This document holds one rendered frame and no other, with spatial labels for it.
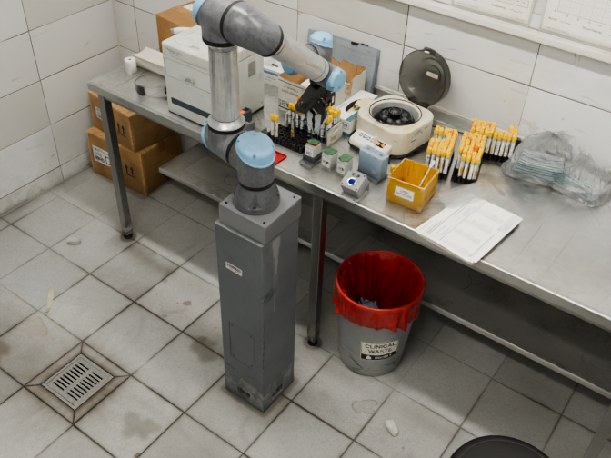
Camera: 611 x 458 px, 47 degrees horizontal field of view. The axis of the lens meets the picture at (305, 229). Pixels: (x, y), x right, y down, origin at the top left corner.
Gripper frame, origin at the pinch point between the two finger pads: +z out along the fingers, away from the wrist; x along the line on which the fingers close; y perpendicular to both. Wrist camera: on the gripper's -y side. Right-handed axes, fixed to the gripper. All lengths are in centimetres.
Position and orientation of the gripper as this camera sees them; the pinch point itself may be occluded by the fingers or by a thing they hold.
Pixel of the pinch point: (314, 130)
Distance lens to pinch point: 250.5
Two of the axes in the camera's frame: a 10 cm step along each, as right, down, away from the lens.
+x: -8.1, -3.9, 4.3
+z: -0.3, 7.7, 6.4
